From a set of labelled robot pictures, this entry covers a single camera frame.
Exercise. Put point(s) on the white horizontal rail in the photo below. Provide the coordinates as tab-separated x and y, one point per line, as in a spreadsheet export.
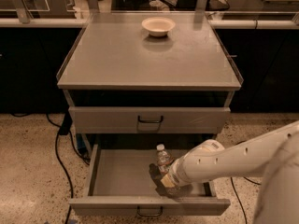
223	24

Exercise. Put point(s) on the grey drawer cabinet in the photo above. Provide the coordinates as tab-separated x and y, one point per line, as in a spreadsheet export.
116	63

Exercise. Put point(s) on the closed grey upper drawer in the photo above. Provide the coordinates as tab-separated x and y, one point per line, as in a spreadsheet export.
92	119

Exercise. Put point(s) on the black upper drawer handle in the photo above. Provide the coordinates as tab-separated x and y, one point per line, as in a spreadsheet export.
150	121

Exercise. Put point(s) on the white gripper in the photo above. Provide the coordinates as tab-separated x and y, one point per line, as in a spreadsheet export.
175	175

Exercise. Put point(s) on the black drawer handle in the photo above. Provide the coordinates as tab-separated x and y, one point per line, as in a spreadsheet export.
150	121
149	212

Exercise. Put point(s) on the white paper bowl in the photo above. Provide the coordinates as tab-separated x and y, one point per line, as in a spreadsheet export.
158	26

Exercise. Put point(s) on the open grey lower drawer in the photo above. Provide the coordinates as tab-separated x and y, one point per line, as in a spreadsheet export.
120	180

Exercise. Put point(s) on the black lower drawer handle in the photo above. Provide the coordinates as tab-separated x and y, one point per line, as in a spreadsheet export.
149	212

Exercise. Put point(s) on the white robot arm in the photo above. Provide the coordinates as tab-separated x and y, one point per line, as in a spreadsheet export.
273	156

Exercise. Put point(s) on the clear plastic water bottle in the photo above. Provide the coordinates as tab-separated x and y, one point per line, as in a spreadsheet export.
164	159

